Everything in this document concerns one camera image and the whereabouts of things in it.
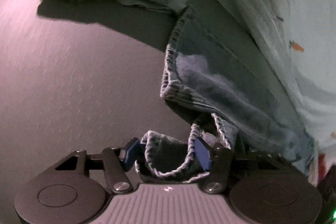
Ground blue denim jeans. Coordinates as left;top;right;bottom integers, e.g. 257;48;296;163
135;7;314;183

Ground red folded garment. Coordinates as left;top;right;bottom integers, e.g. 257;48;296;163
308;153;335;187

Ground white carrot print sheet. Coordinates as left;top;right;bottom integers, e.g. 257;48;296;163
146;0;336;177

